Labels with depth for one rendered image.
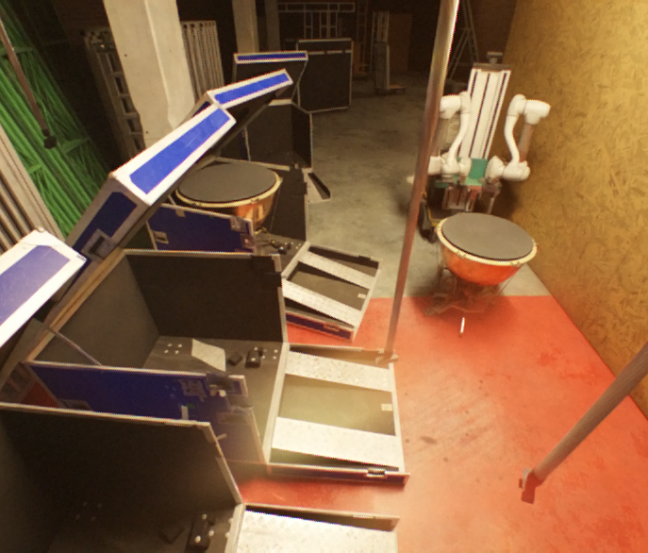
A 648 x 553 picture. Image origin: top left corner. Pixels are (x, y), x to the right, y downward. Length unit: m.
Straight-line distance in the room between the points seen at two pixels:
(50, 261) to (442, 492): 2.13
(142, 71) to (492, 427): 3.77
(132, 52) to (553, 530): 4.28
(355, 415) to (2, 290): 2.02
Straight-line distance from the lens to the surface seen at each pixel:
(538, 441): 2.72
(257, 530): 2.06
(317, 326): 2.83
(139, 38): 3.51
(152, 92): 3.55
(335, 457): 2.22
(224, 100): 2.37
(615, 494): 2.79
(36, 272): 0.92
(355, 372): 2.55
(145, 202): 1.04
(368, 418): 2.43
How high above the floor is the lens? 2.13
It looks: 38 degrees down
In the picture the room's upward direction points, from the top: straight up
